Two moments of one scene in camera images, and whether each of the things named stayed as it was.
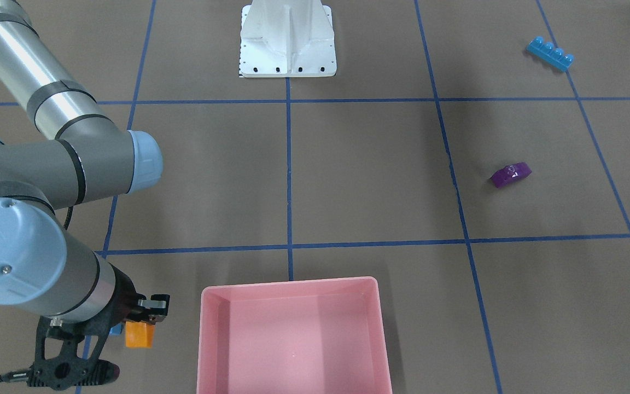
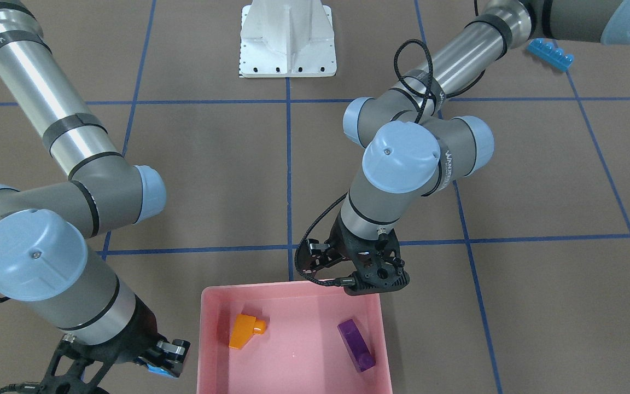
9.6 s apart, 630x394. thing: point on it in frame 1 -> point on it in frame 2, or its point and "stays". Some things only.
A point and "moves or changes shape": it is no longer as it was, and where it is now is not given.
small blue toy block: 116,329 moves or changes shape
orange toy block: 139,334 moves or changes shape
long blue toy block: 548,53 stays
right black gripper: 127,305 -> 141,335
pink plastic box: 322,336 stays
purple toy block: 510,173 -> 356,345
